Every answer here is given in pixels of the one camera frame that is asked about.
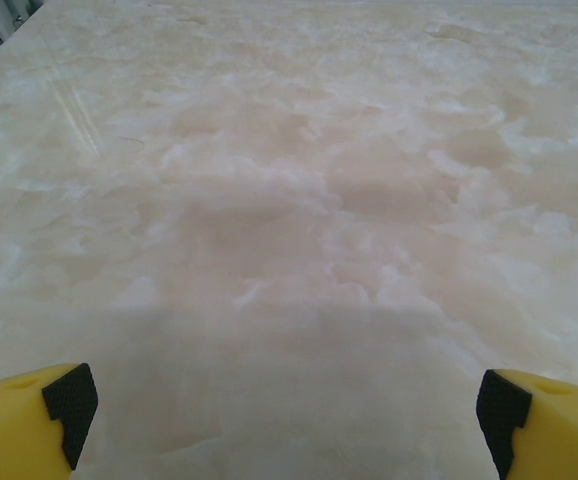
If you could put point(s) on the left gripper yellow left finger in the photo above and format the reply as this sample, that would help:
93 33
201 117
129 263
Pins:
9 430

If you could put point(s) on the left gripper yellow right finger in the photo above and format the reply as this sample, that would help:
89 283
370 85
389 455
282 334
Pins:
564 435

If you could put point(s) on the aluminium side rail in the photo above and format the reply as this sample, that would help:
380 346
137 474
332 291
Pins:
14 25

